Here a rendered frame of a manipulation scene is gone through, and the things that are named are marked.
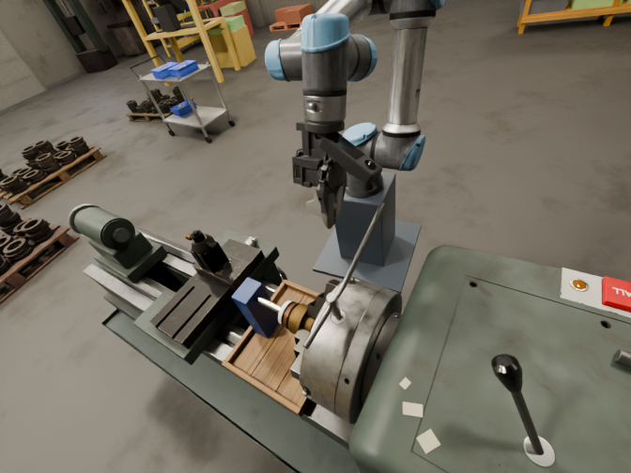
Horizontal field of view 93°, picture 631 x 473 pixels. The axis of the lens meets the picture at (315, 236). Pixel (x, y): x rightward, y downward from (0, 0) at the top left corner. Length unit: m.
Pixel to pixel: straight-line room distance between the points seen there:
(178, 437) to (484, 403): 1.80
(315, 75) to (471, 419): 0.58
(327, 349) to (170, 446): 1.61
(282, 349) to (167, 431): 1.27
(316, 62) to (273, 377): 0.85
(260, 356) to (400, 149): 0.79
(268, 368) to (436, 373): 0.59
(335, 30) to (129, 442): 2.22
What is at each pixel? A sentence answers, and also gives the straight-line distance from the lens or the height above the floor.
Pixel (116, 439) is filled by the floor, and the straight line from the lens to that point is 2.37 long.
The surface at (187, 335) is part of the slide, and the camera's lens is 1.11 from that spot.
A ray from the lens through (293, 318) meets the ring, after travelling 0.82.
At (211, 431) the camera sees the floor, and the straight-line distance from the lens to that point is 2.06.
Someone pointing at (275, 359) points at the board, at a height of 0.89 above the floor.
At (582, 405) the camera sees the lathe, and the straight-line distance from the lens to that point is 0.64.
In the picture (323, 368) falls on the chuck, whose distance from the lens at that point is 0.67.
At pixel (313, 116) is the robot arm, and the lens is 0.54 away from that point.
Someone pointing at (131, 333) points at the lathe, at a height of 0.54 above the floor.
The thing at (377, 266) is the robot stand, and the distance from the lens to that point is 1.34.
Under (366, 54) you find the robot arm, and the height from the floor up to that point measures 1.64.
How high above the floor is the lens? 1.81
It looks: 45 degrees down
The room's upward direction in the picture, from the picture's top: 15 degrees counter-clockwise
